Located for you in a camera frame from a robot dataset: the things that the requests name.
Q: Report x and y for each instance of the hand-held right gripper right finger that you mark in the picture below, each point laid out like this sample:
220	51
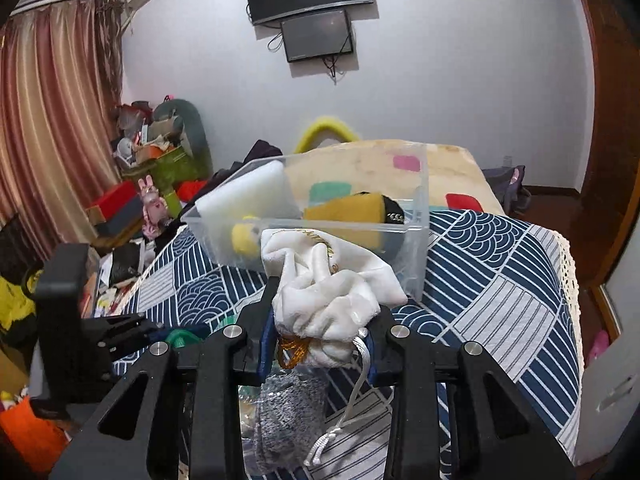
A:
373	357

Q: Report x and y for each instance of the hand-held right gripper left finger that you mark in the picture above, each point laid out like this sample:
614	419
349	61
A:
265	357

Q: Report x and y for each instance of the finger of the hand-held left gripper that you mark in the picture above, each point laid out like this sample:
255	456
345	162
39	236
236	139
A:
127	329

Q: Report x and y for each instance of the clear plastic container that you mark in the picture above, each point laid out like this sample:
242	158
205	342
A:
412	260

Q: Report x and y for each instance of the yellow and black plush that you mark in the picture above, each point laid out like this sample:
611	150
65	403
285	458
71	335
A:
15	290

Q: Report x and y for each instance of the green plastic item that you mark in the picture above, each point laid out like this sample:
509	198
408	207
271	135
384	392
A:
182	337

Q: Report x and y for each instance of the grey knitted cloth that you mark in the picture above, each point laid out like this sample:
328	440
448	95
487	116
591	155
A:
287	420

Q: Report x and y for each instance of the red box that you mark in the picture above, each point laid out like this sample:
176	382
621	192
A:
112	200

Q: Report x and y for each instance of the small yellow plush toy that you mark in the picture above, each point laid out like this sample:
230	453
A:
245	237

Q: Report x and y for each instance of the blue patterned bedsheet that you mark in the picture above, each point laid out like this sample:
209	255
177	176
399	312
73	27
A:
490	320

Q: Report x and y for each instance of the pink rabbit plush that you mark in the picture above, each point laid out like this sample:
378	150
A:
152	205

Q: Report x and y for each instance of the orange bag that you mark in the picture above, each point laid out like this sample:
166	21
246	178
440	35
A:
30	435

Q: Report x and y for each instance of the yellow sponge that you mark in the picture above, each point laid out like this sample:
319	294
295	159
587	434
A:
345	211

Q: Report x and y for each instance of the red cloth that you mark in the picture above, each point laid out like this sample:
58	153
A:
194	189

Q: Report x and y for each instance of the white foam block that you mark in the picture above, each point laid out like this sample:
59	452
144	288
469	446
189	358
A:
245	195

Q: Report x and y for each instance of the green cardboard box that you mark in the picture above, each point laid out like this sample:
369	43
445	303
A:
172	167

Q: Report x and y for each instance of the striped pink curtain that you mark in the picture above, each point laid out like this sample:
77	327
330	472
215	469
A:
50	125

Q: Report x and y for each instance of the yellow fleece blanket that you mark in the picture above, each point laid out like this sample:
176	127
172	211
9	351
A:
450	170

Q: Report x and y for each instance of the dark clothing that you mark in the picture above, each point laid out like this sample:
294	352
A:
262	151

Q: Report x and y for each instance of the purple bag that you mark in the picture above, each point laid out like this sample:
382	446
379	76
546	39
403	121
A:
505	185

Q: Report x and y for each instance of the yellow fuzzy hoop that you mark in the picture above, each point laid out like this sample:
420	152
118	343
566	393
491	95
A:
322	125

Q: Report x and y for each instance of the wooden door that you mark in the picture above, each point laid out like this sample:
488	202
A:
612	135

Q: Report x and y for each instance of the small wall monitor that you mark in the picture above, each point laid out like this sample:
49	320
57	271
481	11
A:
317	35

